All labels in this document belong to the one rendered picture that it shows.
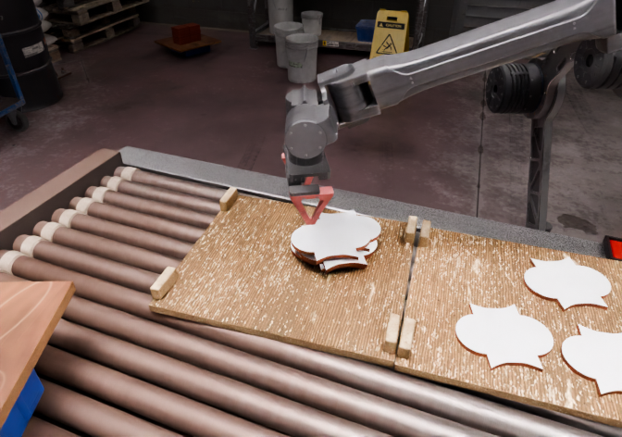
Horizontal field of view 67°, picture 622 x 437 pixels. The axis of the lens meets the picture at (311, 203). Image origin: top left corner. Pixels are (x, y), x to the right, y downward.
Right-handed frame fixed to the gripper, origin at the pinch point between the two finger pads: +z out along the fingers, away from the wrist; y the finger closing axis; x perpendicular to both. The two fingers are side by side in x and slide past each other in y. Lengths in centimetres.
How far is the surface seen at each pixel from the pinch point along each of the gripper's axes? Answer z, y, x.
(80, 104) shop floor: 106, -320, -145
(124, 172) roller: 14, -40, -40
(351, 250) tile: 7.2, 5.0, 7.0
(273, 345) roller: 13.9, 17.9, -8.0
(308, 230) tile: 7.2, -1.5, 0.4
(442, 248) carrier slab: 12.5, 1.2, 26.0
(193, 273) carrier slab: 11.9, 1.5, -20.9
